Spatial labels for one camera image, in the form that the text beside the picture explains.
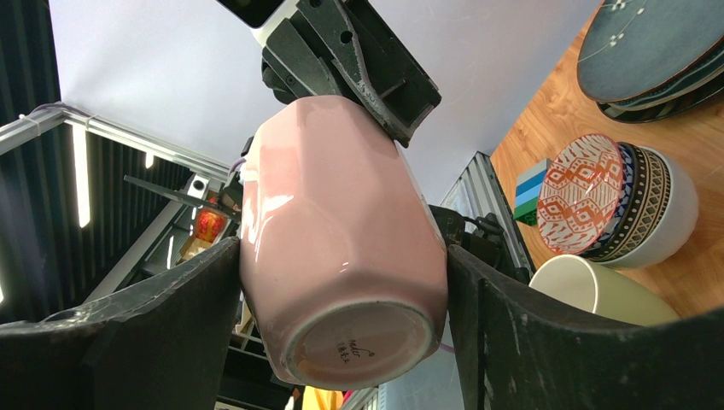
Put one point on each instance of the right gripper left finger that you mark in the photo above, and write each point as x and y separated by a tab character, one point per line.
158	344

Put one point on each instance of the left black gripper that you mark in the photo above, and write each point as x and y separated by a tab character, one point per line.
373	63

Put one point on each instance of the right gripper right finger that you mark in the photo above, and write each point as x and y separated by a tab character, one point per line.
517	348

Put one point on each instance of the pink mug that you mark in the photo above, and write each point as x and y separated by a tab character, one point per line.
342	264

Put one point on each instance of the blue green striped block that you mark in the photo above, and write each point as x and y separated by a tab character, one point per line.
527	193

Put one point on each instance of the red patterned bowl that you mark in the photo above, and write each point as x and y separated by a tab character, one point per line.
579	194

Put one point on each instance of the white patterned bowl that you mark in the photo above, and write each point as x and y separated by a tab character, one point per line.
660	216

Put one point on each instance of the dark blue floral plate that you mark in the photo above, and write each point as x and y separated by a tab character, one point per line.
632	47

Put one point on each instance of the black bottom plate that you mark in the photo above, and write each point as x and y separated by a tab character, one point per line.
664	110

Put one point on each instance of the green handled cream mug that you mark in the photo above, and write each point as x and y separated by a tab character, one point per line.
597	289

